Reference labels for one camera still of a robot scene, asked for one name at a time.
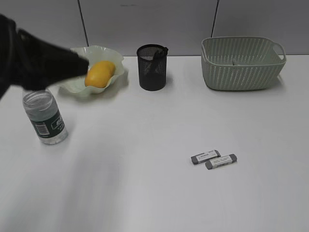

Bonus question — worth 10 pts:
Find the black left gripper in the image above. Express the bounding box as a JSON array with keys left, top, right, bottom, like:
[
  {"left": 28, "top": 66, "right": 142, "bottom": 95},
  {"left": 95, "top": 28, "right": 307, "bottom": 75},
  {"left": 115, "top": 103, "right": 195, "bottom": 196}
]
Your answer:
[{"left": 0, "top": 15, "right": 89, "bottom": 96}]

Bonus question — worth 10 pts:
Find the clear water bottle green label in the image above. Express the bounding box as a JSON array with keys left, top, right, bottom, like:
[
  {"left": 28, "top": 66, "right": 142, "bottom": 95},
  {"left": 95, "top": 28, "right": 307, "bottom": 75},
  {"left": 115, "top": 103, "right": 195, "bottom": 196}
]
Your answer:
[{"left": 22, "top": 89, "right": 68, "bottom": 145}]

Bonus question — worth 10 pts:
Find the yellow mango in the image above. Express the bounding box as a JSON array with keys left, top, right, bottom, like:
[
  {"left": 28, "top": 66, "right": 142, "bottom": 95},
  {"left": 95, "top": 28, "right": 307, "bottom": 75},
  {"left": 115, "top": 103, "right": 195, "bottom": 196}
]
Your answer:
[{"left": 84, "top": 60, "right": 116, "bottom": 88}]

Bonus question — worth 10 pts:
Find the black marker pen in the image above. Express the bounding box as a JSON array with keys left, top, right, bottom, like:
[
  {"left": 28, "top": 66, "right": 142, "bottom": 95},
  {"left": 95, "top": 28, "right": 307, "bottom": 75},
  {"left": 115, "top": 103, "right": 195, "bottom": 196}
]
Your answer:
[
  {"left": 145, "top": 59, "right": 160, "bottom": 75},
  {"left": 153, "top": 47, "right": 169, "bottom": 60}
]

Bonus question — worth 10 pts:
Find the grey white eraser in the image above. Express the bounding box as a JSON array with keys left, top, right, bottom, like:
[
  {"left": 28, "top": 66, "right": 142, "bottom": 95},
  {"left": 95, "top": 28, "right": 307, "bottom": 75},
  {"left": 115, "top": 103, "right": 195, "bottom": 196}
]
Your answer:
[
  {"left": 191, "top": 150, "right": 221, "bottom": 165},
  {"left": 205, "top": 154, "right": 237, "bottom": 170}
]

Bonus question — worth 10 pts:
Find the translucent green wavy plate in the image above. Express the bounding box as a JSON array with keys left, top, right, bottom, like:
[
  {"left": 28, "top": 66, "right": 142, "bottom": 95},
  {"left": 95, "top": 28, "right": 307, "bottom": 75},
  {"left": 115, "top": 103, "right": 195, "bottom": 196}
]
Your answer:
[{"left": 58, "top": 45, "right": 125, "bottom": 97}]

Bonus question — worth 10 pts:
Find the black mesh pen holder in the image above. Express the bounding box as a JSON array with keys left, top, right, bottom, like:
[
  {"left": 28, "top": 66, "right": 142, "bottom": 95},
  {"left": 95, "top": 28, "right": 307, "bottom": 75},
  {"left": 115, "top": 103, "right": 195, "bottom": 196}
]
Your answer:
[{"left": 137, "top": 44, "right": 169, "bottom": 91}]

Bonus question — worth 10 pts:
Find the light green plastic basket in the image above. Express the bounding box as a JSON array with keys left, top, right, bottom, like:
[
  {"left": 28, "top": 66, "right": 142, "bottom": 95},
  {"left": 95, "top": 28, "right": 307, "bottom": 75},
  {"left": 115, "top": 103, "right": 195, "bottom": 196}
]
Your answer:
[{"left": 201, "top": 36, "right": 287, "bottom": 91}]

